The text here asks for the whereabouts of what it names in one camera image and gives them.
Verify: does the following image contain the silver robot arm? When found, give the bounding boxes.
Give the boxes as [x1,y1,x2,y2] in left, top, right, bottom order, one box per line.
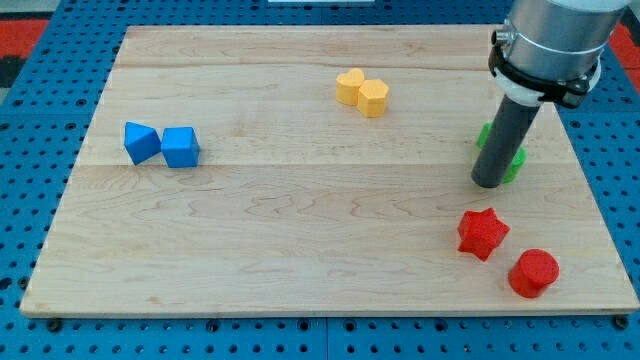
[488,0,630,109]

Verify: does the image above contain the red star block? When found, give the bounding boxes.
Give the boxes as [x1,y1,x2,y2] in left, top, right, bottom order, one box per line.
[457,208,511,262]

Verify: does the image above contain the wooden board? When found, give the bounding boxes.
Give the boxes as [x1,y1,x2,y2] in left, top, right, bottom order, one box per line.
[20,25,639,319]

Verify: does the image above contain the yellow heart block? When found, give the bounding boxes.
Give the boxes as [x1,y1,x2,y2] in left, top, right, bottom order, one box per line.
[335,68,365,106]

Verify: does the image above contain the yellow pentagon block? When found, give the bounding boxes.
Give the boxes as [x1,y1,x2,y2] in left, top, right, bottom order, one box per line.
[357,79,389,118]

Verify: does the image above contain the blue cube block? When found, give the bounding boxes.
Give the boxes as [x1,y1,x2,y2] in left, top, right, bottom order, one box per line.
[161,127,200,168]

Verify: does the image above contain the green block behind rod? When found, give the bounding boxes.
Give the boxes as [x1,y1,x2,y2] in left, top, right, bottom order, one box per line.
[476,122,492,149]

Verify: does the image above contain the blue triangle block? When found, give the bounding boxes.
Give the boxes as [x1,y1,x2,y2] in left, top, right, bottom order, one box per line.
[124,122,161,165]

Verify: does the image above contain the green cylinder block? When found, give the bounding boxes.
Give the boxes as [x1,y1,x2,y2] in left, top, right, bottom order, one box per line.
[502,148,527,184]

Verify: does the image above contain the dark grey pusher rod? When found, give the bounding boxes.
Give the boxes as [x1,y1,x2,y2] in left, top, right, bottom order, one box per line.
[471,96,540,188]

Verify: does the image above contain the red cylinder block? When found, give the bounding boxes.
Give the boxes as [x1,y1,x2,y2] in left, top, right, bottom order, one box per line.
[508,249,560,298]

